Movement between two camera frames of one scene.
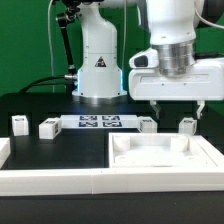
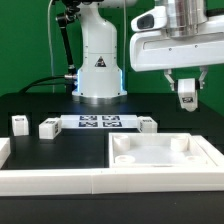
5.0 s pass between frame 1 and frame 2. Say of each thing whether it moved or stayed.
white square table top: stayed
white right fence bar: stayed
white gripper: moved
